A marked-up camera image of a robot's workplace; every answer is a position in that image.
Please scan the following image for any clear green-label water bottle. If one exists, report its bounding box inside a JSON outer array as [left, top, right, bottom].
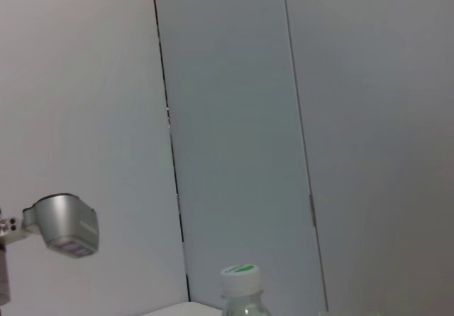
[[218, 264, 272, 316]]

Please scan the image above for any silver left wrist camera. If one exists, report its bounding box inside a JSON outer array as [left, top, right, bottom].
[[0, 193, 99, 260]]

